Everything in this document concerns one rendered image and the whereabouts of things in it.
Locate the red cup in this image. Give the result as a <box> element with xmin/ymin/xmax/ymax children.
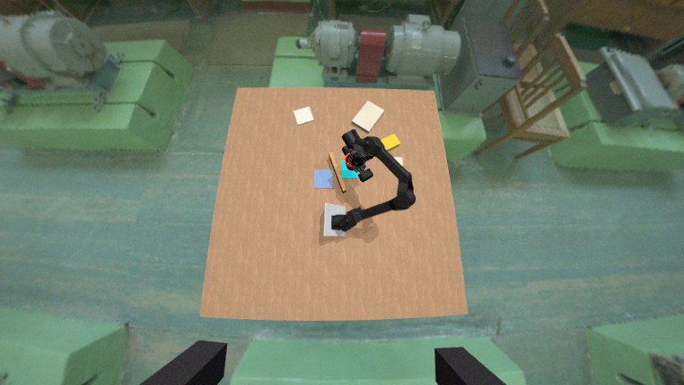
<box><xmin>345</xmin><ymin>153</ymin><xmax>354</xmax><ymax>171</ymax></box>

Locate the yellow flat block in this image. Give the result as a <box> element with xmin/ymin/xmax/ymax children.
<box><xmin>381</xmin><ymin>134</ymin><xmax>400</xmax><ymax>151</ymax></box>

